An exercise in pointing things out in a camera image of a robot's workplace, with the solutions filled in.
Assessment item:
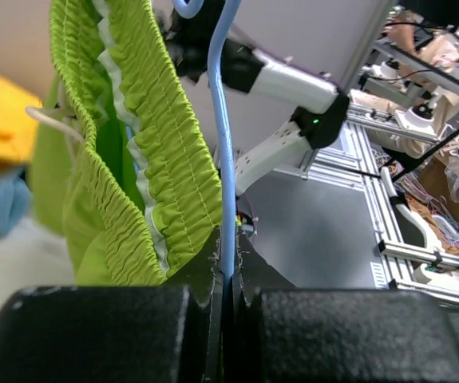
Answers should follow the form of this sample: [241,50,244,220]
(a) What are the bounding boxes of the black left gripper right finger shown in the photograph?
[231,235,459,382]

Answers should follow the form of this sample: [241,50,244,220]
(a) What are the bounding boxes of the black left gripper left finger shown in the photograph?
[0,229,223,382]

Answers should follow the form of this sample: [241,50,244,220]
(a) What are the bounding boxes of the lime green shorts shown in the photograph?
[30,1,222,286]

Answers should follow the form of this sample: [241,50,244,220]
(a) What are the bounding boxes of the light blue shorts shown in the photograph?
[0,167,32,237]

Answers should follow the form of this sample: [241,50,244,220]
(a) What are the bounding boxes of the blue hanger of green shorts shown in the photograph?
[171,0,240,278]

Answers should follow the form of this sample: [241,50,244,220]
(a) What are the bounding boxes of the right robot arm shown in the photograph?
[225,1,362,201]

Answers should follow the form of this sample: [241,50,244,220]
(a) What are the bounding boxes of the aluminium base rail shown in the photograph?
[256,123,459,306]

